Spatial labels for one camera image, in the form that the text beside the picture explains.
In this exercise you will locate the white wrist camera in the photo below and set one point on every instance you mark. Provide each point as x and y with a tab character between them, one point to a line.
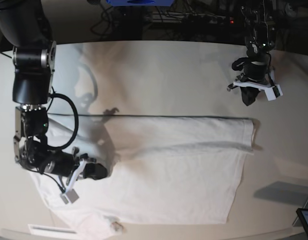
273	92
69	196

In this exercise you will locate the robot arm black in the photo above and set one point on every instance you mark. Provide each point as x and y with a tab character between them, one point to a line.
259	39
24	24

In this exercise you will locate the black power strip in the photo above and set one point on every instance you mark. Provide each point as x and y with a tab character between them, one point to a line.
209	19

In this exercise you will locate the black tablet screen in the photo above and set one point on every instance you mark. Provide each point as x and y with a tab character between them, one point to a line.
302	214

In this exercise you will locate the white label strip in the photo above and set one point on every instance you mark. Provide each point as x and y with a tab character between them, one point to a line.
36	228

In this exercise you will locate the blue box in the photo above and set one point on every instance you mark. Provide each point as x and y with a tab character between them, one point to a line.
157	3

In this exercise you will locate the gripper body with bracket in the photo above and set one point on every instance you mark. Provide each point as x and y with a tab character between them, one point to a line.
255	73
61	163

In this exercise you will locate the white T-shirt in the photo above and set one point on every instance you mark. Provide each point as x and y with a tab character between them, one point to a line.
162	171

